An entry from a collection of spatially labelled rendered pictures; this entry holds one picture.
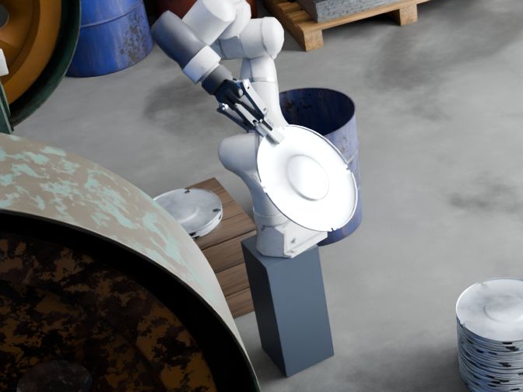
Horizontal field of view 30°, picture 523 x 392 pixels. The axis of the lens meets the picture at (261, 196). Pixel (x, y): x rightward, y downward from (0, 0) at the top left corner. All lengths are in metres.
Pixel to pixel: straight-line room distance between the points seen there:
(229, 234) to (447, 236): 0.89
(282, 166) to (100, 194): 1.25
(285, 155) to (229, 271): 1.05
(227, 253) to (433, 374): 0.79
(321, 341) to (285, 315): 0.20
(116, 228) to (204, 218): 2.25
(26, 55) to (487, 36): 2.92
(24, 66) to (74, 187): 1.83
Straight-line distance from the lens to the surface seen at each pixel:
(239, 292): 3.41
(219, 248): 3.28
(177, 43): 2.35
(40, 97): 2.96
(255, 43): 2.78
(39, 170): 1.12
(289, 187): 2.33
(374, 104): 4.66
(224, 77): 2.35
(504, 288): 3.09
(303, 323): 3.11
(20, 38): 2.93
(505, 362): 2.96
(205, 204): 3.40
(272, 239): 2.93
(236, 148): 2.79
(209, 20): 2.40
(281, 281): 2.97
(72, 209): 1.07
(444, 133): 4.37
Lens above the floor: 2.19
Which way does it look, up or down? 32 degrees down
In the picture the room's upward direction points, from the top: 10 degrees counter-clockwise
